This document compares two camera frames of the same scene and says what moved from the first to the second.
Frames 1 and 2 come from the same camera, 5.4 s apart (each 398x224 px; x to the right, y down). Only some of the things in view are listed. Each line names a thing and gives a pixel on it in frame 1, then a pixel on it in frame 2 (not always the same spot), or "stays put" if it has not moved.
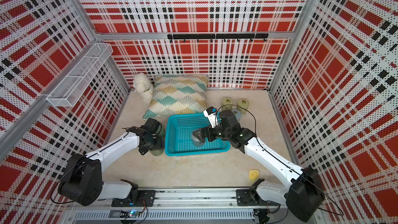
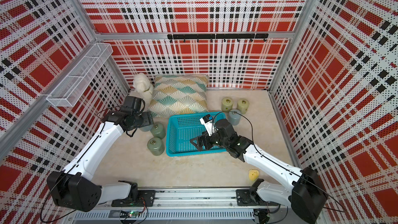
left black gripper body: x=154 y=143 -> x=147 y=120
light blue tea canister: x=237 y=113 stays put
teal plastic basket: x=179 y=129 stays put
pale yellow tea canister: x=244 y=103 stays put
